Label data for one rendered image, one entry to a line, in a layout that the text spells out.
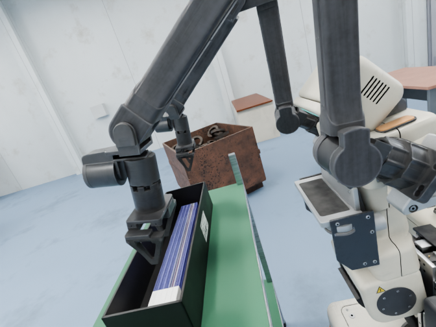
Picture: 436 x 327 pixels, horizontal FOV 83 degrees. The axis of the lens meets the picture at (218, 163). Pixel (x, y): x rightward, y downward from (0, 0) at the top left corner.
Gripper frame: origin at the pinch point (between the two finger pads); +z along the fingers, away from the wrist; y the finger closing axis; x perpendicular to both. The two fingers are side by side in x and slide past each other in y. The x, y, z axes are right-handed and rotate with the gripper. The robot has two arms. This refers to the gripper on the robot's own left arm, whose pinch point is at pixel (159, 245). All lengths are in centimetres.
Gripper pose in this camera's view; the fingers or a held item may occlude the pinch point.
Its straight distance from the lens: 55.5
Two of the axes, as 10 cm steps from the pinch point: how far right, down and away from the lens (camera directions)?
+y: -0.3, 3.3, -9.4
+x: 9.9, -1.0, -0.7
